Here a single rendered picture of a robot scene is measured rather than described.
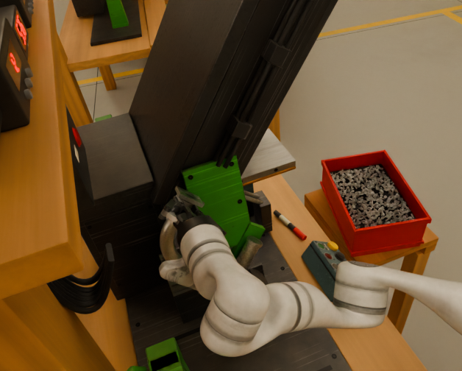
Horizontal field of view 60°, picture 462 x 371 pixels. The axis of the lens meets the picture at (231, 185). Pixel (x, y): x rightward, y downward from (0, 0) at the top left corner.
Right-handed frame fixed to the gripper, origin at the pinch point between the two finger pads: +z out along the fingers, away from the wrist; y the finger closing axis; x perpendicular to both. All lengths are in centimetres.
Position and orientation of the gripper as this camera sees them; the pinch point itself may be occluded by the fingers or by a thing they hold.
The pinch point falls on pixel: (185, 206)
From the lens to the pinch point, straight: 79.0
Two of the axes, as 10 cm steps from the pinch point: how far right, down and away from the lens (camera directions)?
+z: -3.0, -3.9, 8.7
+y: -7.9, -4.1, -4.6
